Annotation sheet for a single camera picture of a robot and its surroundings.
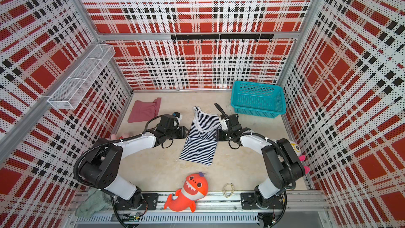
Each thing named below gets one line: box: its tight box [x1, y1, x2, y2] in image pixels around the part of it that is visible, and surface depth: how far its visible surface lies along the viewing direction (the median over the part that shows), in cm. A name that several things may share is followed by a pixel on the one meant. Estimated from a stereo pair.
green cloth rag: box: [74, 189, 112, 218], surface depth 73 cm
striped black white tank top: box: [179, 106, 223, 166], surface depth 95 cm
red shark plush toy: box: [163, 172, 209, 213], surface depth 72 cm
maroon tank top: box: [127, 97, 162, 123], surface depth 109 cm
